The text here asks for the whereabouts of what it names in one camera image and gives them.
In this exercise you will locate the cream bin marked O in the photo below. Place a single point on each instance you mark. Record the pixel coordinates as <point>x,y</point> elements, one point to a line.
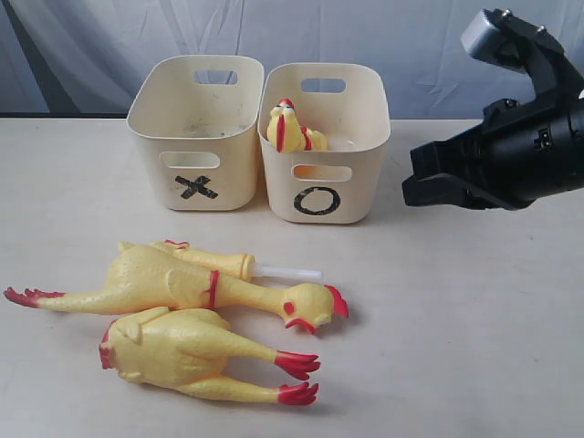
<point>347,103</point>

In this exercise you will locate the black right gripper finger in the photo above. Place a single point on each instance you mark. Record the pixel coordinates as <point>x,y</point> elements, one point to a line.
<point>449,159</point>
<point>444,189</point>

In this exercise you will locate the whole yellow rubber chicken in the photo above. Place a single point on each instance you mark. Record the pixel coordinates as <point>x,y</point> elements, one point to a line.
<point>286,134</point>

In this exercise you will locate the headless rubber chicken body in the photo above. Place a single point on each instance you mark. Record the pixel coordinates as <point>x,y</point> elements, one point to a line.
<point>187,351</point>

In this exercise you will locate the cream bin marked X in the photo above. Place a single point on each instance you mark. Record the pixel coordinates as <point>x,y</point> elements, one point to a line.
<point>194,124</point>

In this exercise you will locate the chicken head with white tube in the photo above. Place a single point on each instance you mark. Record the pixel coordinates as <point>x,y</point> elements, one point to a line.
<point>240,265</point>

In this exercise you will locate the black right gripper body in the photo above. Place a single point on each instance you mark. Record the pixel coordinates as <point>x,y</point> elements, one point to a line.
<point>512,169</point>

